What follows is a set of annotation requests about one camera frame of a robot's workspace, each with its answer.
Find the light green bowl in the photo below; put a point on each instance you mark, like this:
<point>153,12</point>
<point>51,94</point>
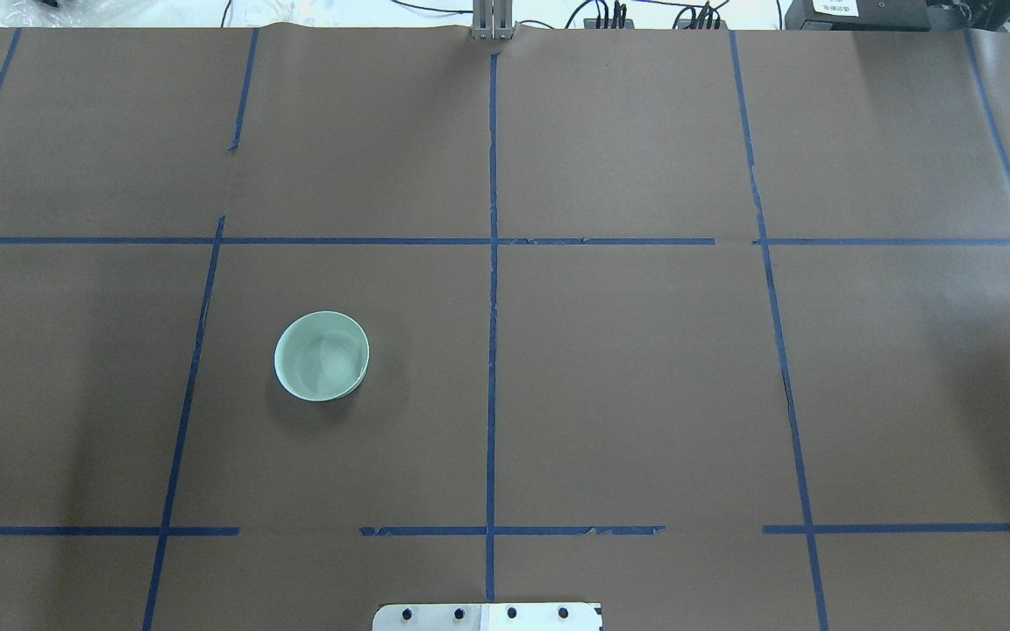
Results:
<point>322,356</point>

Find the black equipment box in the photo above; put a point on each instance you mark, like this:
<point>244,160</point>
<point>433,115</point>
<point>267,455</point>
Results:
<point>878,16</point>

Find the black power strip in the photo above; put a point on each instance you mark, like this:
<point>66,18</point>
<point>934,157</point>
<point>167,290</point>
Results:
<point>684,21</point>

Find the grey aluminium frame post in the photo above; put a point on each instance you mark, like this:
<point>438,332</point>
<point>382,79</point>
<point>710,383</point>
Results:
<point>493,20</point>

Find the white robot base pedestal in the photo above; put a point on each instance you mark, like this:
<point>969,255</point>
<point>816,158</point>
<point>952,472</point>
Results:
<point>490,616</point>

